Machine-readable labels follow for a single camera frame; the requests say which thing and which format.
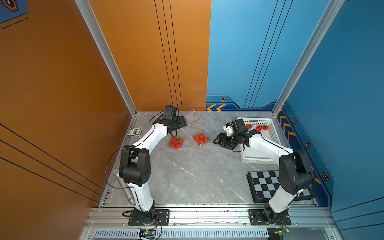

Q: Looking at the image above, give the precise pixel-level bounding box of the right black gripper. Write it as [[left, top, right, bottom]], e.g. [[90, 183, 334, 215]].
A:
[[212, 132, 240, 150]]

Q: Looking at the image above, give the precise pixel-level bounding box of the white perforated plastic basket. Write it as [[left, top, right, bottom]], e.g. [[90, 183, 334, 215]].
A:
[[240, 117, 283, 165]]

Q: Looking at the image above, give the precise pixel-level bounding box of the clear plastic clamshell container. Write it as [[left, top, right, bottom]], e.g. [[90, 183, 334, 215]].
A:
[[169, 137, 184, 150]]

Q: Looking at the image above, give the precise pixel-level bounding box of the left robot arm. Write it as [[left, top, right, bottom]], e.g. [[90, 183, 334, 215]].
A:
[[115, 106, 187, 225]]

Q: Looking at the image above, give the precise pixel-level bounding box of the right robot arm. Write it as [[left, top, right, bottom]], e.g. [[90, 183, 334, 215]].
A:
[[213, 119, 315, 225]]

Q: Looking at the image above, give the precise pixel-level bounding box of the strawberry two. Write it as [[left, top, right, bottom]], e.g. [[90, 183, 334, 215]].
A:
[[256, 125, 263, 132]]

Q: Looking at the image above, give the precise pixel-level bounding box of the black white checkerboard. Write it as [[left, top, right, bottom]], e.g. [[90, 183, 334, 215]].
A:
[[246, 170, 314, 204]]

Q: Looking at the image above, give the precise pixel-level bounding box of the grey metal cylinder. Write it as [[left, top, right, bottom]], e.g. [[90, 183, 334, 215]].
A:
[[114, 169, 136, 205]]

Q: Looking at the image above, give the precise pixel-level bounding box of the right green circuit board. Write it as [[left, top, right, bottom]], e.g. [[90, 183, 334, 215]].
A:
[[274, 228, 290, 238]]

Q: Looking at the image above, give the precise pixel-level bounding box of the green circuit board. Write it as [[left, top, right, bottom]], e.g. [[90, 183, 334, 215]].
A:
[[274, 228, 290, 238], [138, 229, 157, 240]]

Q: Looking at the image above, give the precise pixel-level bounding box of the left green circuit board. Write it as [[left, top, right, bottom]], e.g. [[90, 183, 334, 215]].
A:
[[138, 229, 157, 240]]

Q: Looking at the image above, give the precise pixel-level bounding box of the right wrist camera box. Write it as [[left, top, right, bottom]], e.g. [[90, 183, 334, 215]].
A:
[[223, 123, 234, 136]]

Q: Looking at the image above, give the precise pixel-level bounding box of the clear clamshell near wall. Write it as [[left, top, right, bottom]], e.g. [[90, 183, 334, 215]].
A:
[[184, 109, 200, 125]]

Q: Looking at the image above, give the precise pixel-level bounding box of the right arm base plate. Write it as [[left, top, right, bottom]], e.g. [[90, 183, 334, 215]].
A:
[[248, 209, 292, 226]]

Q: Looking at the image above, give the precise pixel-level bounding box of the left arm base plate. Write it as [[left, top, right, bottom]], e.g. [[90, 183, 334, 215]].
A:
[[128, 209, 170, 226]]

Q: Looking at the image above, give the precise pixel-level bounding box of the aluminium front rail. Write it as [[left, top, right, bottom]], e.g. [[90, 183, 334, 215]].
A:
[[85, 205, 336, 229]]

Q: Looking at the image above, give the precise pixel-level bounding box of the left aluminium corner post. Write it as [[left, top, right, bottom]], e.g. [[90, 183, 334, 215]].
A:
[[75, 0, 137, 117]]

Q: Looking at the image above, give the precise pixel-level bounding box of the aluminium corner post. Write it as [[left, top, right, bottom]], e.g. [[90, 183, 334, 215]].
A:
[[75, 0, 137, 117], [272, 0, 345, 117]]

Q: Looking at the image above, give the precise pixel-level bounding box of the right aluminium corner post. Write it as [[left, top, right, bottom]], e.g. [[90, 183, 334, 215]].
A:
[[272, 0, 345, 117]]

